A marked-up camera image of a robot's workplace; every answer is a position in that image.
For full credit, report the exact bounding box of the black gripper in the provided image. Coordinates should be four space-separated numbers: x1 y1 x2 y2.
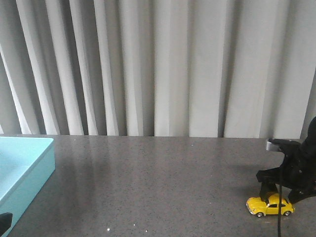
0 212 12 232
256 118 316 204

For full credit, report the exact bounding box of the yellow toy beetle car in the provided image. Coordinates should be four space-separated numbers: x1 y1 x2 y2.
246 193 295 217

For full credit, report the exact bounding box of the light blue box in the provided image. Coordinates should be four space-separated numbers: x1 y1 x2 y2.
0 137 55 237

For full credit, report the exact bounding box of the grey pleated curtain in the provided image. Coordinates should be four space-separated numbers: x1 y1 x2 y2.
0 0 316 139

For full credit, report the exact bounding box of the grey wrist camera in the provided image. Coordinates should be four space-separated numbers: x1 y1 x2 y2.
266 138 300 152

